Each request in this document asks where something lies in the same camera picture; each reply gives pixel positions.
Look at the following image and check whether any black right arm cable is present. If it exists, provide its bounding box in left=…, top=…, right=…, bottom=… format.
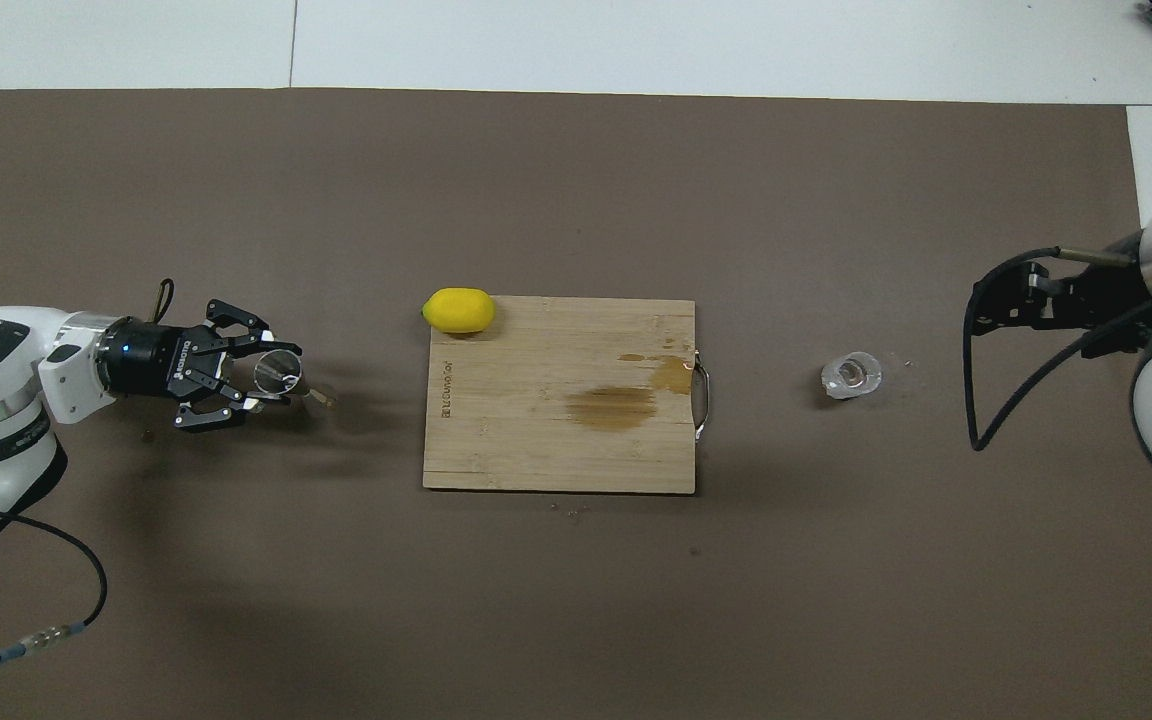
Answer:
left=964, top=246, right=1152, bottom=453

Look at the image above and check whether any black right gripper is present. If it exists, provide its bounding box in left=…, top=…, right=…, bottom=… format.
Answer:
left=971, top=232, right=1152, bottom=357

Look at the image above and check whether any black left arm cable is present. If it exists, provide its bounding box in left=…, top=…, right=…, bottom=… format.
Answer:
left=0, top=280, right=177, bottom=673

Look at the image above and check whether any metal jigger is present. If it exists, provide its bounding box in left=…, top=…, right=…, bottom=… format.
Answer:
left=254, top=350, right=337, bottom=409

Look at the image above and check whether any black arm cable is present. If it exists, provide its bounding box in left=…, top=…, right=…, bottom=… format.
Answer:
left=964, top=246, right=1152, bottom=453
left=0, top=280, right=177, bottom=673

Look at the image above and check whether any brown table mat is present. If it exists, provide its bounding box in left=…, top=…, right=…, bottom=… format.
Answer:
left=0, top=88, right=1152, bottom=720

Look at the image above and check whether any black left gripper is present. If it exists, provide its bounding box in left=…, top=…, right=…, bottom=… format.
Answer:
left=99, top=298, right=305, bottom=433

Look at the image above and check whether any yellow lemon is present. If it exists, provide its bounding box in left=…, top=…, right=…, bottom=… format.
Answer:
left=422, top=287, right=496, bottom=335

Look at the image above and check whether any wooden cutting board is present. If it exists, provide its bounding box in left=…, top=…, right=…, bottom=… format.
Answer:
left=422, top=296, right=712, bottom=495

